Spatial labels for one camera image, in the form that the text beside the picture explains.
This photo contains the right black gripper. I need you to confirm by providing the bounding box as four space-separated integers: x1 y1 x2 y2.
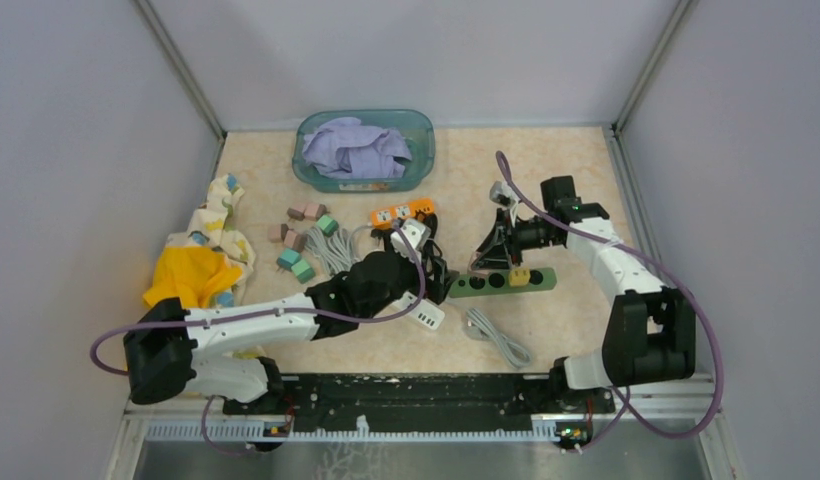
472 208 561 271

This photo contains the green power strip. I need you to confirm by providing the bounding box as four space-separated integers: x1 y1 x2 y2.
448 268 557 299

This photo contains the yellow plug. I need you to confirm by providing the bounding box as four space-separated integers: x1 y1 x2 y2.
508 268 531 288

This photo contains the white power strip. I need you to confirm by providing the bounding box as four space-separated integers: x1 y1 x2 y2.
391 293 446 331

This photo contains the grey cord of small strip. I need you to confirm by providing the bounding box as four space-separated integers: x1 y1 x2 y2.
462 307 534 370

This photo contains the orange power strip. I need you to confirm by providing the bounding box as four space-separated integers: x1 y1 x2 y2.
369 198 435 230

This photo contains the grey power cord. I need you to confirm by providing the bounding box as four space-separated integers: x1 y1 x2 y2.
303 225 378 276

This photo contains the teal plug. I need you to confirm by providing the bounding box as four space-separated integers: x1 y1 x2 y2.
276 248 302 271

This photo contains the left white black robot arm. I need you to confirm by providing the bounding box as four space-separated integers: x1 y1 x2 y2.
123 250 459 414

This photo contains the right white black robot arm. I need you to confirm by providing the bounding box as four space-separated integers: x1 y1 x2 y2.
470 176 696 412

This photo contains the teal plastic basin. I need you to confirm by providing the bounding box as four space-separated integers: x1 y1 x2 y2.
291 109 436 193

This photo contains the lavender crumpled cloth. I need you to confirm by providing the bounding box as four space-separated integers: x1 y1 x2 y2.
301 117 413 180

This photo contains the patterned cream cloth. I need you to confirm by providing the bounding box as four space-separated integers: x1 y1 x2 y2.
164 174 258 359

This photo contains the yellow cloth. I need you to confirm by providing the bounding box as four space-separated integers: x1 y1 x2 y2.
142 246 244 308

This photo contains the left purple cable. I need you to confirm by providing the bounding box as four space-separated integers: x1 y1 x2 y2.
89 221 428 460

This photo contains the purple cable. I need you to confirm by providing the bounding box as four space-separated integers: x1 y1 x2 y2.
494 150 725 455
89 221 428 460

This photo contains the black coiled cable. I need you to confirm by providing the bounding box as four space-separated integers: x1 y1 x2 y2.
409 210 444 256

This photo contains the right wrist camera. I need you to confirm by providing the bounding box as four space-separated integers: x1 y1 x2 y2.
489 181 520 208

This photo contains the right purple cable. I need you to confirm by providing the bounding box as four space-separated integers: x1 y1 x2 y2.
494 150 725 455

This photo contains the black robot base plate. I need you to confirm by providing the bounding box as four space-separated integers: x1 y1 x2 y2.
222 373 616 433

